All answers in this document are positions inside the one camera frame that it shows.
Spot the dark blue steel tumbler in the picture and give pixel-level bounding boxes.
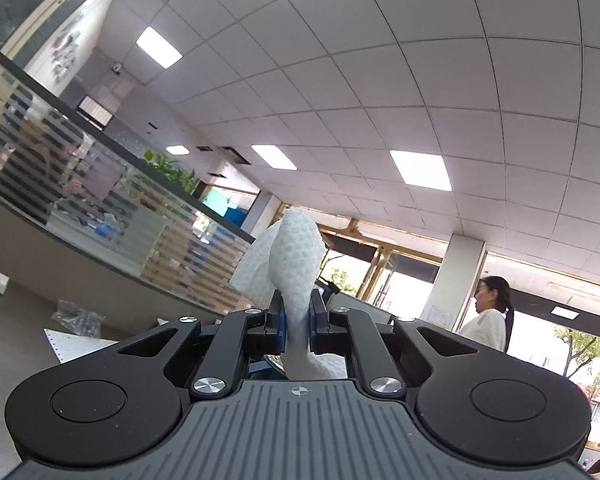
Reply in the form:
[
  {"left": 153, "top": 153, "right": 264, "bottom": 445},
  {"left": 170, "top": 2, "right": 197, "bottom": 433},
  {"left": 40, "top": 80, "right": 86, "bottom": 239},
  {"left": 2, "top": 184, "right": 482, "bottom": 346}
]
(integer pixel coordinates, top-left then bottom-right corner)
[{"left": 247, "top": 354, "right": 288, "bottom": 380}]

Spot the white perforated paper sheet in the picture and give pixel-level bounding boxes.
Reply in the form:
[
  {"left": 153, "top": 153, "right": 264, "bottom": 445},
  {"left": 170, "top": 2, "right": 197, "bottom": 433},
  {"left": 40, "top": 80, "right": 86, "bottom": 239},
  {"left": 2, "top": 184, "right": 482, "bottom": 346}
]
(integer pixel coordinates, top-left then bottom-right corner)
[{"left": 44, "top": 328, "right": 116, "bottom": 364}]

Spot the seated person dark hair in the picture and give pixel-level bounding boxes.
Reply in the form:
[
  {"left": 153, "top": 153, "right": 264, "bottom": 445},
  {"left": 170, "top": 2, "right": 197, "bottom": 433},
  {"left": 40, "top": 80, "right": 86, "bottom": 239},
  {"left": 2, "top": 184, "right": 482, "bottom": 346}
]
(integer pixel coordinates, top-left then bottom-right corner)
[{"left": 3, "top": 118, "right": 84, "bottom": 226}]

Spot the green potted plant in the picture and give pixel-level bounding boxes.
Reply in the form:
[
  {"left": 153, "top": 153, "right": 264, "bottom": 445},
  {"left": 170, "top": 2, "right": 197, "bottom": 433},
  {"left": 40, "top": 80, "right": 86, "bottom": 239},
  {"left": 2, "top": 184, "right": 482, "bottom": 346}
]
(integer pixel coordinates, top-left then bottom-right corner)
[{"left": 143, "top": 150, "right": 199, "bottom": 195}]

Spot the standing woman white shirt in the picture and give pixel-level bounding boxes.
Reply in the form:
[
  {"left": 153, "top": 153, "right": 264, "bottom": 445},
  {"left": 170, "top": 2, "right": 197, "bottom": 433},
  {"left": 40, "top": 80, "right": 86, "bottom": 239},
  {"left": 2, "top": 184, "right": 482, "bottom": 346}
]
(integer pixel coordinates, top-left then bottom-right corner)
[{"left": 458, "top": 275, "right": 515, "bottom": 353}]

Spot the white paper towel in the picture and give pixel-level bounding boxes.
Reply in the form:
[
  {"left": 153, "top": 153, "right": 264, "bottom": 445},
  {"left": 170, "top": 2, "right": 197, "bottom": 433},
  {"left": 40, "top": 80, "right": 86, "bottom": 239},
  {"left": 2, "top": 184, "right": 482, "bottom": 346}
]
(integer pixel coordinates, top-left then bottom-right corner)
[{"left": 230, "top": 209, "right": 347, "bottom": 382}]

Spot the frosted glass desk partition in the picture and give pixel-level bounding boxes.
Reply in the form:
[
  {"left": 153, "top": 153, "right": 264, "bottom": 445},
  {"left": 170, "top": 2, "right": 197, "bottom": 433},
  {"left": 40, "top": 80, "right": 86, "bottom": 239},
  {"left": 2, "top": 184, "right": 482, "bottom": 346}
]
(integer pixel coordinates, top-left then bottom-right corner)
[{"left": 0, "top": 52, "right": 253, "bottom": 314}]

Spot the clear bag of screws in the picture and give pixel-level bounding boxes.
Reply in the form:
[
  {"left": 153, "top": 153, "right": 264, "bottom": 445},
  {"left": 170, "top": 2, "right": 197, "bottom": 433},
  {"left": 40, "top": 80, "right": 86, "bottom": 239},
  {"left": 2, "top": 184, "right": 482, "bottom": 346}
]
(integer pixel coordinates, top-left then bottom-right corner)
[{"left": 50, "top": 300, "right": 105, "bottom": 339}]

